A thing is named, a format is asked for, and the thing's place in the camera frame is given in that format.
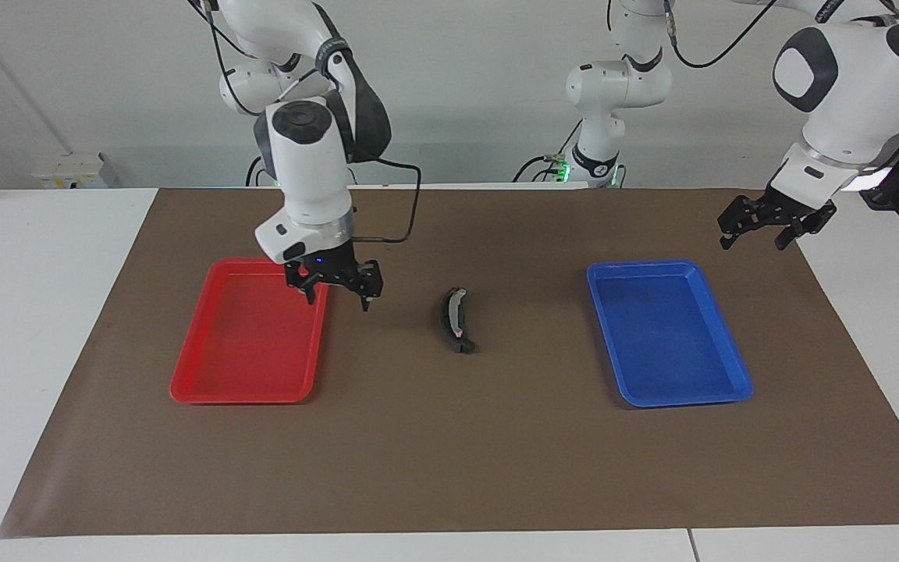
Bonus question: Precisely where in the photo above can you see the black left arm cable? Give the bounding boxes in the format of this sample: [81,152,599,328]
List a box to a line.
[662,0,780,69]

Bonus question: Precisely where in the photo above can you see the curved brake shoe metal rim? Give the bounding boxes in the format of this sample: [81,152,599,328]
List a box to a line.
[439,286,472,344]

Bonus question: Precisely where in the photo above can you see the white wall socket box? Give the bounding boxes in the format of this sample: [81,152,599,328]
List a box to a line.
[31,152,119,190]

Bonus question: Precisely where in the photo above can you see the brown table mat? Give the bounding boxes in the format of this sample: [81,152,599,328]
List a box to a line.
[0,187,899,539]

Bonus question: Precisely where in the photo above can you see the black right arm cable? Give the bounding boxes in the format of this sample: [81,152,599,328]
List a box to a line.
[350,156,422,244]

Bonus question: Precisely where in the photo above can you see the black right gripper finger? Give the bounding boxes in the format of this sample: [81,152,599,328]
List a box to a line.
[285,264,321,308]
[352,259,384,314]

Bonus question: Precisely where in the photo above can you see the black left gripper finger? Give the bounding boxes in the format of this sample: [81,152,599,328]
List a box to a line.
[717,197,756,251]
[775,201,839,253]

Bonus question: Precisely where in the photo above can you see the red plastic tray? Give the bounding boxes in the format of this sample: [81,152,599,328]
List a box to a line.
[169,258,331,405]

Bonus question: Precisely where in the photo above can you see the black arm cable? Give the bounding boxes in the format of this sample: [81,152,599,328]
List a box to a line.
[662,0,780,69]
[350,156,422,244]

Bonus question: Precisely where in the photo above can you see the blue plastic tray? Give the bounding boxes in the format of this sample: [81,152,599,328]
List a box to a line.
[586,260,755,409]

